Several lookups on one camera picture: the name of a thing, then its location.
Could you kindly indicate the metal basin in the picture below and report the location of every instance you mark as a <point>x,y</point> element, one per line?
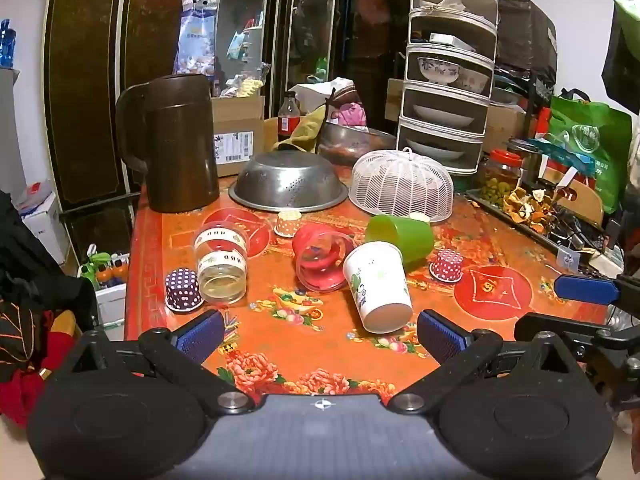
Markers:
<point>355,142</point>

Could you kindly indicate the green plastic cup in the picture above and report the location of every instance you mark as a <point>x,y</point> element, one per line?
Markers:
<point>400,237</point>

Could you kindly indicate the dark clothing pile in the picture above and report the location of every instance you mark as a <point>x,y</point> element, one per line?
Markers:
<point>30,300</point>

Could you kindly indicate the white mesh food cover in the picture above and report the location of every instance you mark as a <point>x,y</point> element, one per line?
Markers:
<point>400,185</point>

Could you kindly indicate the white carton box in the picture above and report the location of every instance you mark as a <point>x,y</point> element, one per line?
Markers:
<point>47,225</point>

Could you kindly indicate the dark wooden wardrobe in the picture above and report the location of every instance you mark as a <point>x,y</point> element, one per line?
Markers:
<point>90,60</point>

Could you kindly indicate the white paper cup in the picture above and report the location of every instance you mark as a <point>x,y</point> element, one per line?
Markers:
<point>376,285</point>

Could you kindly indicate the green shopping bag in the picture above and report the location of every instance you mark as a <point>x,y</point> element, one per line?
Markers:
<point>595,145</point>

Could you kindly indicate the red printed tablecloth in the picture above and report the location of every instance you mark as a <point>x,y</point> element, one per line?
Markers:
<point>310,345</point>

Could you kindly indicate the blue snack bag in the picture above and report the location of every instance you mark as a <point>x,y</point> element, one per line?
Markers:
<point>196,35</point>

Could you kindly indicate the glass jar with red lid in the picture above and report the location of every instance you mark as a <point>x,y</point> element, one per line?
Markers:
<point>500,177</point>

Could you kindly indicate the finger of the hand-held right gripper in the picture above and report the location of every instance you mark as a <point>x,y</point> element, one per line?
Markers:
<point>555,327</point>
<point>585,289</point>

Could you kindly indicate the cardboard box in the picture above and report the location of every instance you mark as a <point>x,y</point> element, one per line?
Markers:
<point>239,135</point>

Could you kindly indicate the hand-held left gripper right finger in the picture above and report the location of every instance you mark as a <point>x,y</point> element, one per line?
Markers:
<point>442,339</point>

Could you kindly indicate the steel colander bowl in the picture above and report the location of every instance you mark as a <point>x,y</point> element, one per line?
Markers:
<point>286,180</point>

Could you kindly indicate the box of small bottles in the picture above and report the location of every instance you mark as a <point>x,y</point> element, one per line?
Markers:
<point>111,290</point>

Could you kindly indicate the cola bottle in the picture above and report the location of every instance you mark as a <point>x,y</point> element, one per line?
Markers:
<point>287,117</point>

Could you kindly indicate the red transparent plastic cup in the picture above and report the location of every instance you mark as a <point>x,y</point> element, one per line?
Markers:
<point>320,260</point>

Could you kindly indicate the pink cloth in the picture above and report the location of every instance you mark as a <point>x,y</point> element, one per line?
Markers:
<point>350,115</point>

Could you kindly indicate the tiered white dish rack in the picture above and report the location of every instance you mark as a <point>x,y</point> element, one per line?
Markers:
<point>492,85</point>

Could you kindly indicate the glass jar with dark lid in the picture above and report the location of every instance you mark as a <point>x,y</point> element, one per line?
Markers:
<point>529,157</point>

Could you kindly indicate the brown plastic pitcher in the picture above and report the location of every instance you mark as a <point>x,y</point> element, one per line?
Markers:
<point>175,150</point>

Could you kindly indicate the black bag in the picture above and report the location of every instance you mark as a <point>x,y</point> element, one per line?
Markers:
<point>527,40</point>

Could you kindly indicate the purple polka dot paper cup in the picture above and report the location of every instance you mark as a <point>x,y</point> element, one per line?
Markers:
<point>183,289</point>

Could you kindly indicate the blue water bottle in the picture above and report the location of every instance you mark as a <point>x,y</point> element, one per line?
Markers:
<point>7,45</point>

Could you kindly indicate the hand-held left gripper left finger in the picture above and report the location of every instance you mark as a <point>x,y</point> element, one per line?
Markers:
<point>199,337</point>

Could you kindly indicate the yellow cloth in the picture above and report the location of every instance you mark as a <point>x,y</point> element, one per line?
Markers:
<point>305,132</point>

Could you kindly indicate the dried orange peels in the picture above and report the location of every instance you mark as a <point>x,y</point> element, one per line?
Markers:
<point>525,207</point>

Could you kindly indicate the red polka dot paper cup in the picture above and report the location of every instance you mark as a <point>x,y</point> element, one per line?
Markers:
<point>446,265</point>

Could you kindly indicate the orange striped paper cup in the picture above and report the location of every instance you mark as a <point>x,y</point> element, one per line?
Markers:
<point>288,224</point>

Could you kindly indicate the blue patterned bowl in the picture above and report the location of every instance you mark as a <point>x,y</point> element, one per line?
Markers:
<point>438,71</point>

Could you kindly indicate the wooden chair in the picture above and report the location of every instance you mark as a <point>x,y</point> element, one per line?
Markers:
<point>582,202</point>

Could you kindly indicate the dark hanging bag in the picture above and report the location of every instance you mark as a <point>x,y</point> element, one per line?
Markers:
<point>622,55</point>

